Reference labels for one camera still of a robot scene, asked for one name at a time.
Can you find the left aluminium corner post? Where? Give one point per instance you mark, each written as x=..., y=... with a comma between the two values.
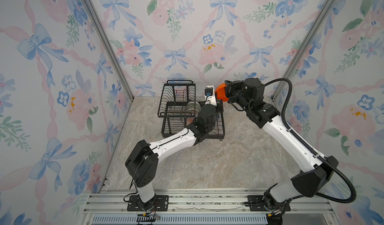
x=90, y=8

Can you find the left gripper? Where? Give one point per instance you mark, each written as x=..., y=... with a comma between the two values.
x=218, y=107

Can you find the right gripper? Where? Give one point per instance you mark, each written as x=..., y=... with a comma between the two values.
x=232, y=88

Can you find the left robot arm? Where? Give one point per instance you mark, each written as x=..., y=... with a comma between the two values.
x=144, y=159

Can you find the right aluminium corner post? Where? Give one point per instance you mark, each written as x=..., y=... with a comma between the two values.
x=295, y=29

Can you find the black wire dish rack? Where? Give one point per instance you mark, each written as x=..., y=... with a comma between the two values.
x=175, y=96

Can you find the green geometric pattern bowl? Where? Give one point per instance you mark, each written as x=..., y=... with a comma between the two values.
x=193, y=107

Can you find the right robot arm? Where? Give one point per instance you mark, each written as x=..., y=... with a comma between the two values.
x=314, y=173

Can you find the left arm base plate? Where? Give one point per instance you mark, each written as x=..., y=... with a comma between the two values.
x=159, y=203

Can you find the aluminium mounting rail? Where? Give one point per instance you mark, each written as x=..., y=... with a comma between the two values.
x=202, y=207

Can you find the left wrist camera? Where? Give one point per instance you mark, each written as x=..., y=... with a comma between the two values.
x=210, y=97

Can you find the orange plastic bowl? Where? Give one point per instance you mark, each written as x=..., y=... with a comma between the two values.
x=220, y=93

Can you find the aluminium corner post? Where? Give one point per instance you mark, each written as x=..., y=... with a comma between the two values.
x=90, y=8
x=295, y=29

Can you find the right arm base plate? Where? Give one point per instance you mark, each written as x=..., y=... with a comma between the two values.
x=258, y=203

